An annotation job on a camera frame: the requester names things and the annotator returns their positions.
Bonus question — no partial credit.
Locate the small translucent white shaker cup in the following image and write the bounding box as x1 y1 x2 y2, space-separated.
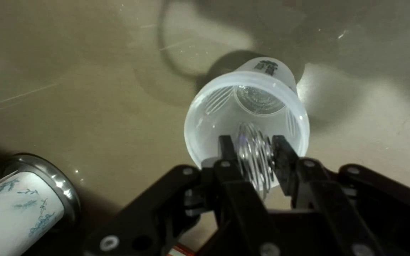
182 56 312 193

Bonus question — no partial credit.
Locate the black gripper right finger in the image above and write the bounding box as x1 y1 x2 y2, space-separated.
271 134 410 256

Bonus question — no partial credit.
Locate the paper towel roll on holder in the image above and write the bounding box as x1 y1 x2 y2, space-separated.
0 151 83 256

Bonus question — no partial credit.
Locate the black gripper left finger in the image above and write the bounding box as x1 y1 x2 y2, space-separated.
81 134 275 256

